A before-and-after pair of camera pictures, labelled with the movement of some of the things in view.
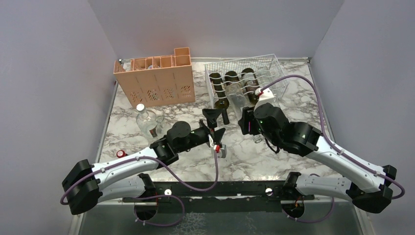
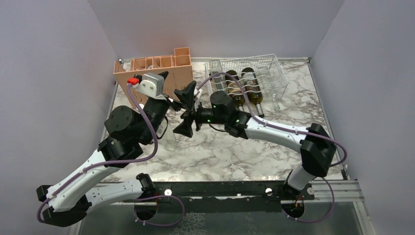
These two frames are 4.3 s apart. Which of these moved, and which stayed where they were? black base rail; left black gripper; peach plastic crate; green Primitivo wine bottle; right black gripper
Moved: right black gripper; left black gripper
Stayed: black base rail; green Primitivo wine bottle; peach plastic crate
